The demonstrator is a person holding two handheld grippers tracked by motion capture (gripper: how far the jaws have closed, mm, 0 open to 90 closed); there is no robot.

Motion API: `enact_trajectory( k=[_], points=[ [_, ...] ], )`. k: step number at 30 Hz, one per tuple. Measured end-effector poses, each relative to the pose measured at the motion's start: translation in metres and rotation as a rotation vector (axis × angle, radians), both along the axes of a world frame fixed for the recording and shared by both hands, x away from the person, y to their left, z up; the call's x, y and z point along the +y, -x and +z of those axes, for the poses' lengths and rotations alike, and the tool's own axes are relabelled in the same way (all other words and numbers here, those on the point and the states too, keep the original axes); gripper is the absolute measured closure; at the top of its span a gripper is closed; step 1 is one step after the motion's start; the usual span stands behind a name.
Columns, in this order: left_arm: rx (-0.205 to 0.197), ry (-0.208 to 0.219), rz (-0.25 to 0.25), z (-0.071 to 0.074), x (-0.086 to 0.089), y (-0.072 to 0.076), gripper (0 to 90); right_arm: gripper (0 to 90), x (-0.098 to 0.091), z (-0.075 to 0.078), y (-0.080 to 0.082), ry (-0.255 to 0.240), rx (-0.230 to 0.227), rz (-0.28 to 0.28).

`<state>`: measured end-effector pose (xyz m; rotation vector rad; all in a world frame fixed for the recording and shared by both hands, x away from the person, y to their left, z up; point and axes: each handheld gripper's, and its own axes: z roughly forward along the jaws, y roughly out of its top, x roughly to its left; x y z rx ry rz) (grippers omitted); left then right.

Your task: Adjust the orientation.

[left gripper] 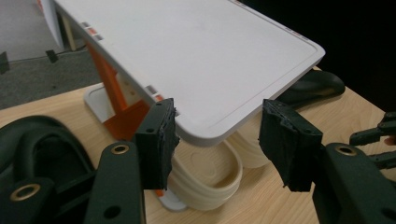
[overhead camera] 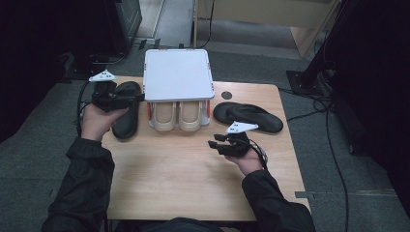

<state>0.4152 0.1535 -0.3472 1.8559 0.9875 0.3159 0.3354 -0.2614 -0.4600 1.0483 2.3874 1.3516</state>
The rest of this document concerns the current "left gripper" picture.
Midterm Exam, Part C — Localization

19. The white board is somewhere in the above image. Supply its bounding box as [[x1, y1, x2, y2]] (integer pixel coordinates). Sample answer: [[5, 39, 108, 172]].
[[36, 0, 65, 49]]

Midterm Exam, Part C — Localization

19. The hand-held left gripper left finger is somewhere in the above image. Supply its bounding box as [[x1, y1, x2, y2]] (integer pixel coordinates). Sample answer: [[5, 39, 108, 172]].
[[134, 98, 180, 191]]

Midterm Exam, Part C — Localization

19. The black floor bracket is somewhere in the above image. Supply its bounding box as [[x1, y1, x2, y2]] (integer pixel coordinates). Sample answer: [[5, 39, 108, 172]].
[[0, 50, 10, 76], [45, 49, 61, 64]]

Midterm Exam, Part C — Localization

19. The white storage box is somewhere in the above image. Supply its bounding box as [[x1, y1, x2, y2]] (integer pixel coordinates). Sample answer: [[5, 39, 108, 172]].
[[50, 0, 327, 213]]

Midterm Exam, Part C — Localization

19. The thin grey floor cable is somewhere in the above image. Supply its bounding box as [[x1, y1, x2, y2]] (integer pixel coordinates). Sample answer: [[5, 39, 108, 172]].
[[8, 45, 89, 63]]

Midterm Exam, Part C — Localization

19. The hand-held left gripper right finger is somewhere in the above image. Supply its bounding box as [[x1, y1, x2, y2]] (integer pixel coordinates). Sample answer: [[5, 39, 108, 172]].
[[259, 99, 324, 193]]

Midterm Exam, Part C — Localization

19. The cream clog shoe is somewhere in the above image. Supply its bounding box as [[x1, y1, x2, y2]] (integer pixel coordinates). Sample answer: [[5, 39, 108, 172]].
[[226, 113, 272, 170], [167, 139, 244, 212]]

